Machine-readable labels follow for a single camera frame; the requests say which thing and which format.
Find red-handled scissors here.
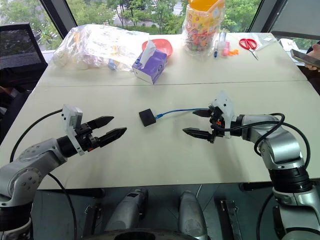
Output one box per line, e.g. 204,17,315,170
238,37,260,61

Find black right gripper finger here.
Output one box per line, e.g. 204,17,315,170
182,127,213,143
192,108,212,118

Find smartphone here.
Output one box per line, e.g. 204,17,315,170
289,48,320,70

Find blue cable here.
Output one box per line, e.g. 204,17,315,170
154,107,210,120

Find small clear plastic bag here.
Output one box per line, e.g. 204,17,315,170
256,34,279,51

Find small black rectangular box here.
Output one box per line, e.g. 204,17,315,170
138,108,157,128

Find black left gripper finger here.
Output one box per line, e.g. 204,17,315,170
87,115,115,130
95,127,128,149

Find person's bare hand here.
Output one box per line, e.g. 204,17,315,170
305,43,320,72

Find red plastic bowl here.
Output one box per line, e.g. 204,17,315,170
141,38,174,58

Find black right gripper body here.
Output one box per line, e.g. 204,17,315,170
208,105,225,144

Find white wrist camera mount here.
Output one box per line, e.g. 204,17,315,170
208,90,236,139
61,104,86,156

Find purple tissue box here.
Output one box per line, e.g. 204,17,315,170
131,39,168,85

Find white paper box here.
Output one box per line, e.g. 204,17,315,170
278,37,301,51

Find black table leg bracket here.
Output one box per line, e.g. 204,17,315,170
82,204,102,240
219,199,244,240

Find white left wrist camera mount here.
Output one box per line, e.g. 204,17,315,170
61,104,86,156

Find clear plastic tube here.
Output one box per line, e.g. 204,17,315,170
217,30,227,51

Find silver robot leg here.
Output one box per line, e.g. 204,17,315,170
104,187,149,234
178,190,209,240

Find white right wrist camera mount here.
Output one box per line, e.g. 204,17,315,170
208,90,236,139

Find black mesh office chair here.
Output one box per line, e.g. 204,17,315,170
0,22,49,91

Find bag of colourful candy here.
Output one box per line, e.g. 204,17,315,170
181,0,226,58

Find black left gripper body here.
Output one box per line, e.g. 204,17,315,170
74,122,102,152

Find clear plastic bag of items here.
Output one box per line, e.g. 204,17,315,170
52,24,151,74

